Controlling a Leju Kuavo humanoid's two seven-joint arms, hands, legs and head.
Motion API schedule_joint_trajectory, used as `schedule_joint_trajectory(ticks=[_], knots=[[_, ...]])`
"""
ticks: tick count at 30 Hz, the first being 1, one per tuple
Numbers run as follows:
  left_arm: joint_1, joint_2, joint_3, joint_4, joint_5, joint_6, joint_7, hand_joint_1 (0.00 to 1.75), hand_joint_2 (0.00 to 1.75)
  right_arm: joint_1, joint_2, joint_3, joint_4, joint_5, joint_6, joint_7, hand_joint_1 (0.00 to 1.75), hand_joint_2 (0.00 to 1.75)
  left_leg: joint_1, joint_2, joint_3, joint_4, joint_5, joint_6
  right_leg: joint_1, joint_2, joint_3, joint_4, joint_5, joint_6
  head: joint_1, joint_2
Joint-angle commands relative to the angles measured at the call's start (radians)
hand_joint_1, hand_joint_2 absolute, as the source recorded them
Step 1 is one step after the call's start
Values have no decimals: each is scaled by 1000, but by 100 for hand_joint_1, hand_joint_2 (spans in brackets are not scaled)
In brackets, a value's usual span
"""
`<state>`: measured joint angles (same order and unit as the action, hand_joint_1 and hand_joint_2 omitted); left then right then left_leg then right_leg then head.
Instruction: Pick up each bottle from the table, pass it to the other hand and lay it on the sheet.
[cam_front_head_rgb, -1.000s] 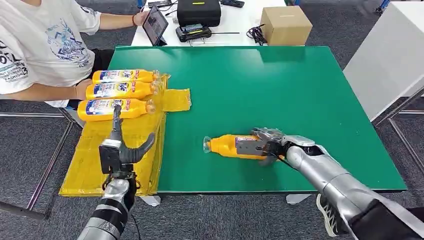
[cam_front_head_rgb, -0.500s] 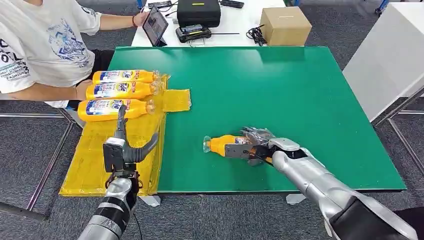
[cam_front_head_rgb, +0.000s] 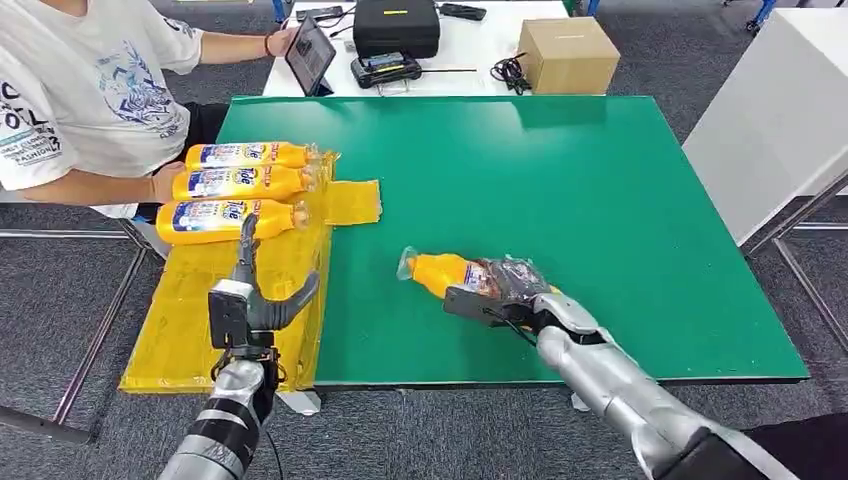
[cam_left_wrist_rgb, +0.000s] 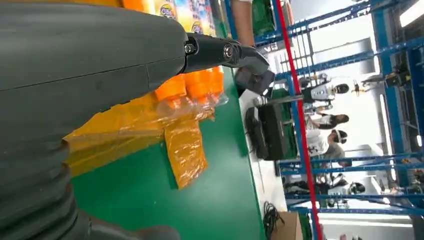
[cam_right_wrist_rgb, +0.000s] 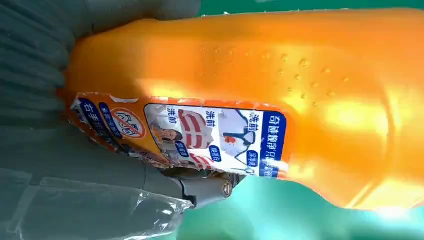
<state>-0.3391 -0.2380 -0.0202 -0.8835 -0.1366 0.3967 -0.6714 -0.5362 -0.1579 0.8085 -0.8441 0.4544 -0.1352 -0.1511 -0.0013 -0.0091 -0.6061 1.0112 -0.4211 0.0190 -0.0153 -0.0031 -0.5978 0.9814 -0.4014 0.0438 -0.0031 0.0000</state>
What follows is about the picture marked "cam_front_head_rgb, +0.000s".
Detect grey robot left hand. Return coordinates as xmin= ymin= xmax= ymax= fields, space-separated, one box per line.
xmin=234 ymin=212 xmax=322 ymax=333

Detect person's right hand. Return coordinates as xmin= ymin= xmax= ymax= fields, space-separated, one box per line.
xmin=150 ymin=160 xmax=189 ymax=205

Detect person's left hand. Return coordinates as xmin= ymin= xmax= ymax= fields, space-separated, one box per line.
xmin=264 ymin=25 xmax=300 ymax=59

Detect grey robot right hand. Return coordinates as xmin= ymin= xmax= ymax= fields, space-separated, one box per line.
xmin=471 ymin=255 xmax=556 ymax=313

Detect orange drink bottle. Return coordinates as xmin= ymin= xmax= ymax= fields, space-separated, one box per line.
xmin=183 ymin=140 xmax=321 ymax=173
xmin=395 ymin=245 xmax=566 ymax=304
xmin=154 ymin=197 xmax=311 ymax=247
xmin=171 ymin=163 xmax=319 ymax=203

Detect black tablet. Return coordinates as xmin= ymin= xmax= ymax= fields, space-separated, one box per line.
xmin=283 ymin=14 xmax=337 ymax=99

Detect black flat device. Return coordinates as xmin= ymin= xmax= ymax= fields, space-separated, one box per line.
xmin=437 ymin=1 xmax=489 ymax=22
xmin=294 ymin=4 xmax=346 ymax=23

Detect yellow plastic sheet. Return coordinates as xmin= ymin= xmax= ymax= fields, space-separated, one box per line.
xmin=118 ymin=146 xmax=384 ymax=395

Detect green table mat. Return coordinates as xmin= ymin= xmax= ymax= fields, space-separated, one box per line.
xmin=215 ymin=95 xmax=812 ymax=388

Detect black remote controller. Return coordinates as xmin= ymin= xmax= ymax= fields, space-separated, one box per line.
xmin=349 ymin=51 xmax=478 ymax=91

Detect black carry case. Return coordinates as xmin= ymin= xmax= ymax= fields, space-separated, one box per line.
xmin=351 ymin=0 xmax=442 ymax=60

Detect seated person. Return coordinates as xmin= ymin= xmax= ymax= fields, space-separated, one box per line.
xmin=0 ymin=0 xmax=301 ymax=221

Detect white rear table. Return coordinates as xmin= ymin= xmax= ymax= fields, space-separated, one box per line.
xmin=261 ymin=0 xmax=572 ymax=99

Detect brown cardboard box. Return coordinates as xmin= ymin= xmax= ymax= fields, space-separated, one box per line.
xmin=516 ymin=16 xmax=622 ymax=96

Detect metal side table legs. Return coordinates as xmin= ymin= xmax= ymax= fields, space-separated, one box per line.
xmin=740 ymin=173 xmax=848 ymax=352

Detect white side table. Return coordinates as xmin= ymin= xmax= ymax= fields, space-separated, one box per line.
xmin=682 ymin=6 xmax=848 ymax=248

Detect standing person's leg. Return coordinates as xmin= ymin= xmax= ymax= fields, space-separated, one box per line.
xmin=743 ymin=413 xmax=848 ymax=480

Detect blue wheeled base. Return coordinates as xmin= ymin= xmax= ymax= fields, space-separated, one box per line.
xmin=744 ymin=0 xmax=778 ymax=34

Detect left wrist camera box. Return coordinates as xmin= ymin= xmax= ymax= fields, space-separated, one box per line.
xmin=207 ymin=278 xmax=255 ymax=350

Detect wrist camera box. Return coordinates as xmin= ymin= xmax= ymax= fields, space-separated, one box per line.
xmin=441 ymin=285 xmax=533 ymax=331
xmin=207 ymin=278 xmax=255 ymax=350

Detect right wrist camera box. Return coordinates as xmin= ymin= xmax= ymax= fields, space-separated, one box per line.
xmin=441 ymin=285 xmax=533 ymax=331

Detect metal bench frame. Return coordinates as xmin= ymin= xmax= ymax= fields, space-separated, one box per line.
xmin=0 ymin=192 xmax=168 ymax=443

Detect black cable bundle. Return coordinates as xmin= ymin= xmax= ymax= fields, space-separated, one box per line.
xmin=489 ymin=51 xmax=533 ymax=96

